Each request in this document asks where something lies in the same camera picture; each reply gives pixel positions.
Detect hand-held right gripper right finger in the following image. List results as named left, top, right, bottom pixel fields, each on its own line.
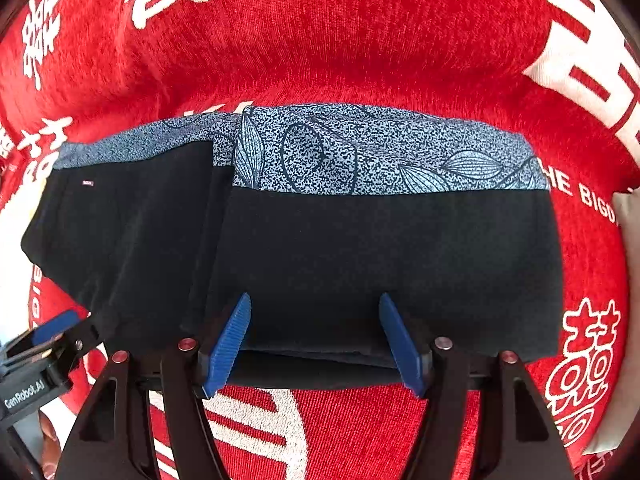
left=377, top=292, right=576, bottom=480

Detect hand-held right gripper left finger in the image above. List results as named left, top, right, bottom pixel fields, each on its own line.
left=55, top=292, right=253, bottom=480

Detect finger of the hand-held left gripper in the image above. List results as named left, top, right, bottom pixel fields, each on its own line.
left=5, top=309, right=99, bottom=362

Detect black pants with blue trim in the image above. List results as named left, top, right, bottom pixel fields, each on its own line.
left=20, top=102, right=567, bottom=392

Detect person's left hand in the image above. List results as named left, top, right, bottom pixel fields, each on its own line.
left=39, top=412, right=65, bottom=480

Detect white pillow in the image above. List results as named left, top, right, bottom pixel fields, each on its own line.
left=611, top=189, right=640, bottom=247

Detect red printed blanket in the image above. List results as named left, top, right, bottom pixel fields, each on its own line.
left=0, top=0, right=640, bottom=480

